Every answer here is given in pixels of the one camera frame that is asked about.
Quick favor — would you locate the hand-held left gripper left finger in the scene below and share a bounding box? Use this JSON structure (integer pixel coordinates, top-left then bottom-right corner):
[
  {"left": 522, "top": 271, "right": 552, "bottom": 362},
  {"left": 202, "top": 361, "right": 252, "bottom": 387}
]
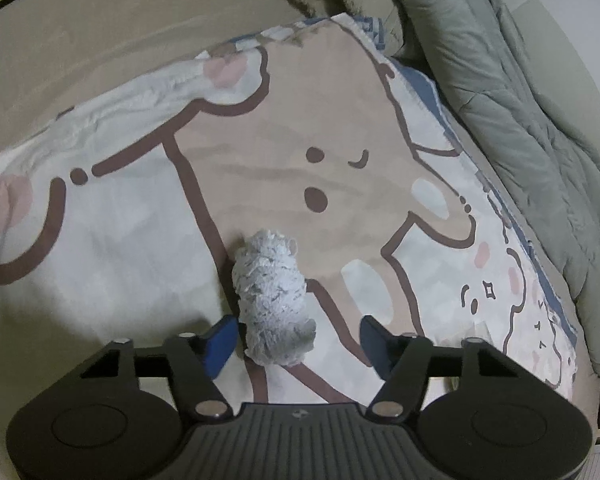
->
[{"left": 80, "top": 316, "right": 239, "bottom": 419}]

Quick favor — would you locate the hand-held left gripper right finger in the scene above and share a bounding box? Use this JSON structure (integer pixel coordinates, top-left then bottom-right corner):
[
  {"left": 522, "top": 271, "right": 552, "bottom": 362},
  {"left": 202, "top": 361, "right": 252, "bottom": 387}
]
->
[{"left": 359, "top": 316, "right": 519, "bottom": 419}]

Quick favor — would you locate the white fuzzy sock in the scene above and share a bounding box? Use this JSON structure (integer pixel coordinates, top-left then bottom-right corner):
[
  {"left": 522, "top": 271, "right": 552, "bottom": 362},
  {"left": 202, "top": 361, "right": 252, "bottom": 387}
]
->
[{"left": 230, "top": 227, "right": 317, "bottom": 367}]

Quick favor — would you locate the printed cartoon blanket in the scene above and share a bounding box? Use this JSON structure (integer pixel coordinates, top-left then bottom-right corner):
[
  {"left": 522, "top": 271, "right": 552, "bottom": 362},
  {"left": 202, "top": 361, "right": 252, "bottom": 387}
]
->
[{"left": 0, "top": 14, "right": 581, "bottom": 466}]

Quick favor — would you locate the grey comforter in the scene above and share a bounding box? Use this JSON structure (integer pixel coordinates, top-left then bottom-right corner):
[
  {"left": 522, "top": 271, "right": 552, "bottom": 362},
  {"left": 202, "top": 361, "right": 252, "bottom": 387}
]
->
[{"left": 370, "top": 0, "right": 600, "bottom": 379}]

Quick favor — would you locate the beige bed sheet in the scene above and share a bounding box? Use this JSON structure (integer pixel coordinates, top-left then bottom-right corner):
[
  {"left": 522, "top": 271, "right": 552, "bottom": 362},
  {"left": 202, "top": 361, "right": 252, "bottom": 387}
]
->
[{"left": 0, "top": 0, "right": 600, "bottom": 428}]

